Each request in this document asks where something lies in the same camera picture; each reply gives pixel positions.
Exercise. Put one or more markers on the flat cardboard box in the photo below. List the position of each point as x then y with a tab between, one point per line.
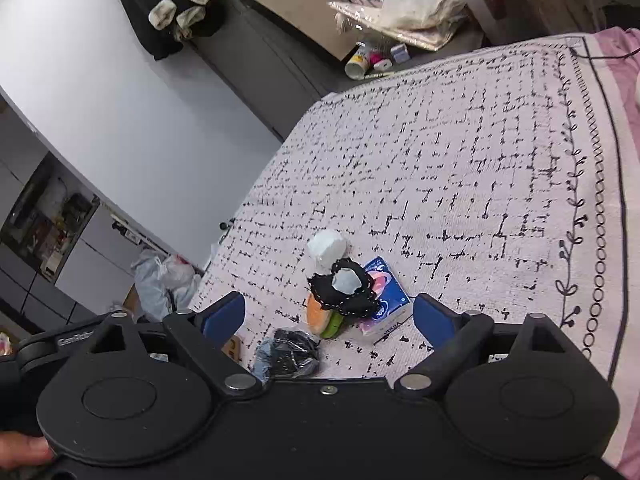
295	5

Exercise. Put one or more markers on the small lilac box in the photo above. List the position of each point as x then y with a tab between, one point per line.
399	52

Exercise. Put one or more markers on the white blue tube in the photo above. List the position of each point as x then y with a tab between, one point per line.
392	305

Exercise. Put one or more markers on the shiny patterned bag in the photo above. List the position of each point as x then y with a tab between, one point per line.
355	10

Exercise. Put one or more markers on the blue cloth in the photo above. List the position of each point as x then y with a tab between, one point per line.
261	362

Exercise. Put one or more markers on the small pink item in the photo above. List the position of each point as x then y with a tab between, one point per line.
382	63

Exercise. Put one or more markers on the white paper cup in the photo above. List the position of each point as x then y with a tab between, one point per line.
356	64

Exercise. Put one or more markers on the black eye mask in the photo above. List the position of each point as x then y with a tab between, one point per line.
330	294

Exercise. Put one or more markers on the white-legged desk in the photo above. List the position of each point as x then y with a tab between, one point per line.
470	0

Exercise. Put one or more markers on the grey kitchen cabinet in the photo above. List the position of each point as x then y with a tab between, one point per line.
90	260

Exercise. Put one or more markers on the grey plastic bag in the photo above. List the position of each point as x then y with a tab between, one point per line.
150	280

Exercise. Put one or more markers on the black hanging garment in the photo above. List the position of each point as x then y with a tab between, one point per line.
145	15

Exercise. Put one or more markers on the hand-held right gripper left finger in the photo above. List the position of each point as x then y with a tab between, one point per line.
225	317

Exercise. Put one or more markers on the burger plush toy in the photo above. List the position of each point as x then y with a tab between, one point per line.
320	317

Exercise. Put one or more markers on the white plastic bag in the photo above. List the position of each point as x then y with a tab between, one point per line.
181	272

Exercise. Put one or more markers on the white cloth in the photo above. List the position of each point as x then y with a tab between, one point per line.
325	249

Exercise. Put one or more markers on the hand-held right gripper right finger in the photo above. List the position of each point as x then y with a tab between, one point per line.
434	320

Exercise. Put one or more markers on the cream canvas tote bag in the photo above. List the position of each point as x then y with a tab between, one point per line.
425	2

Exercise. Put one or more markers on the person's left hand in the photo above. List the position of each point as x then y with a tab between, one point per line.
22	447

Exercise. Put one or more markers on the dark shiny packet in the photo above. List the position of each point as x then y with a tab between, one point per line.
292	352

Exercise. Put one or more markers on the black-patterned white blanket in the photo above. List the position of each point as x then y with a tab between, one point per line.
450	160

